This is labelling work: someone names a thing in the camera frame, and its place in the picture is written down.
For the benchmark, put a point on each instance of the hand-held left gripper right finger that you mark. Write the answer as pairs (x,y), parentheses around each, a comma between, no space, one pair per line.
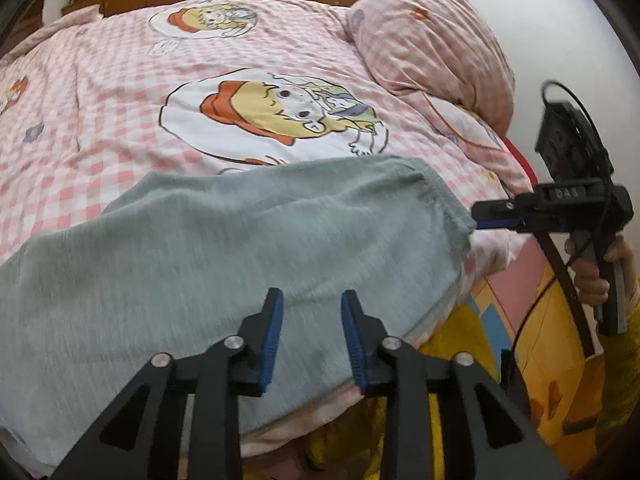
(353,340)

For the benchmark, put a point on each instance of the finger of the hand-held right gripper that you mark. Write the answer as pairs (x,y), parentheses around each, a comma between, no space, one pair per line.
(495,212)

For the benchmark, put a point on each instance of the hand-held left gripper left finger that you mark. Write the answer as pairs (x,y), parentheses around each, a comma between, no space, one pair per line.
(270,340)

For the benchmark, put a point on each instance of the grey-green pants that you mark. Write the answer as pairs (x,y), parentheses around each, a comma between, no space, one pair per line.
(200,240)

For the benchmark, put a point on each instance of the person's right forearm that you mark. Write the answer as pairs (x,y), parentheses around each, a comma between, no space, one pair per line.
(622,375)

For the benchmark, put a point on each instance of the person's right hand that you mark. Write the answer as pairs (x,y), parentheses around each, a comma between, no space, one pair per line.
(586,277)

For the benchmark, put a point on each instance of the person's yellow fleece clothing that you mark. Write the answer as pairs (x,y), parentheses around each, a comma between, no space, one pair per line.
(450,340)

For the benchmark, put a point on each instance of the colourful printed bed sheet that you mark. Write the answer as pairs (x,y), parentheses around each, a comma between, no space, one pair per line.
(545,340)

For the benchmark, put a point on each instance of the pink checked pillow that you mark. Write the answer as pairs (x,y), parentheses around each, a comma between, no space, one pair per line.
(430,45)

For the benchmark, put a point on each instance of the pink checked printed blanket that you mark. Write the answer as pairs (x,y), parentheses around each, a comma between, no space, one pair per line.
(125,100)

